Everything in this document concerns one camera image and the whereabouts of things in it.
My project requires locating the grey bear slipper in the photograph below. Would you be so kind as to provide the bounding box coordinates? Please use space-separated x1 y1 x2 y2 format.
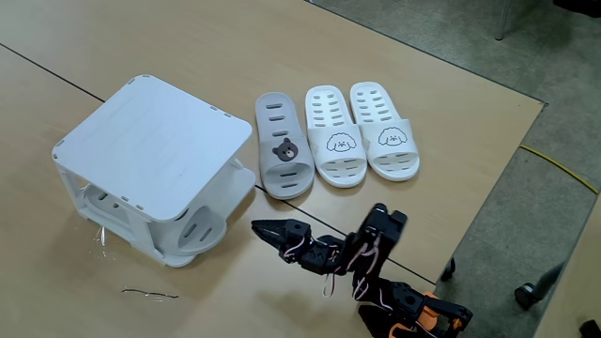
254 91 316 201
79 183 230 258

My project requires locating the white dog slipper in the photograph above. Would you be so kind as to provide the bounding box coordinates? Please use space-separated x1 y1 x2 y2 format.
304 84 368 190
349 81 421 183

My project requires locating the white two-shelf shoe rack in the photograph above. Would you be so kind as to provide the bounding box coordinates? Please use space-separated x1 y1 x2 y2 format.
51 73 257 269

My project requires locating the clear tape piece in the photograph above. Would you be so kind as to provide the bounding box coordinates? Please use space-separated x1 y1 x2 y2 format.
91 223 114 262

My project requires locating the black caster wheel with leg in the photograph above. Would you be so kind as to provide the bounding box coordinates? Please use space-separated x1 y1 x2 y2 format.
514 261 567 310

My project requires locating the black floor object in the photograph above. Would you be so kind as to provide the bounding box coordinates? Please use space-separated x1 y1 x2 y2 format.
578 318 601 338

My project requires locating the grey metal chair leg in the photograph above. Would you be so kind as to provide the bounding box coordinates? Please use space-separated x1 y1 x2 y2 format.
495 0 514 41

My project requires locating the yellow floor cable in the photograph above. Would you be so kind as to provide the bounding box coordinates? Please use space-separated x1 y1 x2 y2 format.
518 144 601 195

